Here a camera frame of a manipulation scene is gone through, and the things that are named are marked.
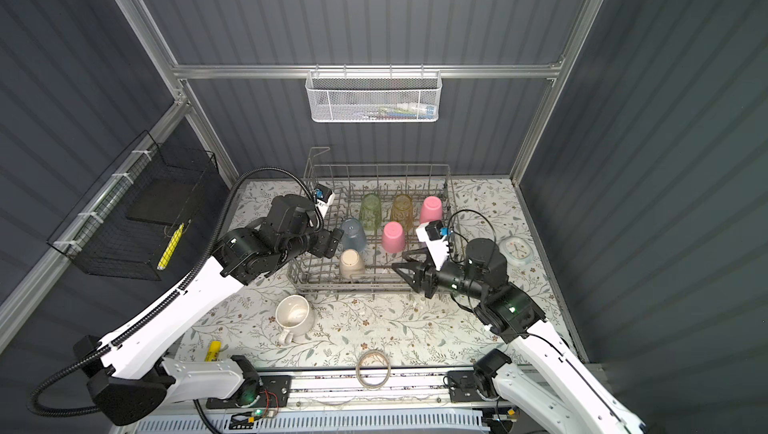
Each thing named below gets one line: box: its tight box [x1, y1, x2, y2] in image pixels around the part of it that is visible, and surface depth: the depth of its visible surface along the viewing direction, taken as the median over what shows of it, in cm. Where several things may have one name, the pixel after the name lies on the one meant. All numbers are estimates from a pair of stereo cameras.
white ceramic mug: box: [275, 294, 315, 346], surface depth 82 cm
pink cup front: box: [420, 196, 443, 224], surface depth 97 cm
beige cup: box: [339, 248, 365, 280], surface depth 84 cm
